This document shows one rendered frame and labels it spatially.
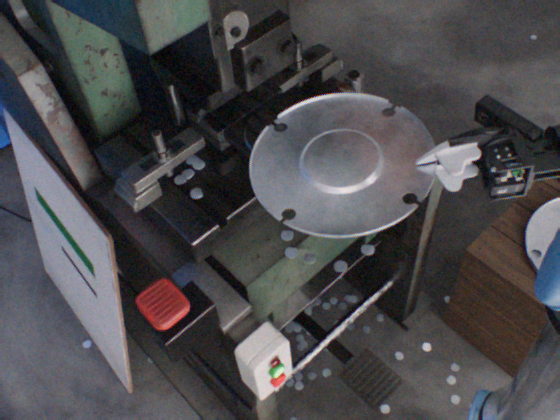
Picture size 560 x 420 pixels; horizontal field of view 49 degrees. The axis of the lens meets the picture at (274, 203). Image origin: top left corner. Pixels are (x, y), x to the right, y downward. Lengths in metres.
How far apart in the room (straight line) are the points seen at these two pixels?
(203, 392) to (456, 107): 1.28
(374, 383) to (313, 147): 0.66
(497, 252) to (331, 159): 0.59
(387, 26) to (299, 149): 1.61
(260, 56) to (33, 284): 1.22
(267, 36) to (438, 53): 1.59
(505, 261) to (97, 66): 0.93
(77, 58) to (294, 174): 0.42
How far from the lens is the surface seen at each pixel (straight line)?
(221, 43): 0.85
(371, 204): 0.92
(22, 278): 1.98
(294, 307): 1.38
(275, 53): 0.95
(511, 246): 1.47
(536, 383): 0.76
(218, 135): 1.06
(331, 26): 2.56
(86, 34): 1.10
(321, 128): 1.02
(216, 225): 1.02
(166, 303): 0.90
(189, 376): 1.64
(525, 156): 0.95
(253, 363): 0.98
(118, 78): 1.17
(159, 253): 1.12
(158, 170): 1.06
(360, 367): 1.48
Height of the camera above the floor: 1.52
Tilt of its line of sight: 52 degrees down
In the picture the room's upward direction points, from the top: 6 degrees counter-clockwise
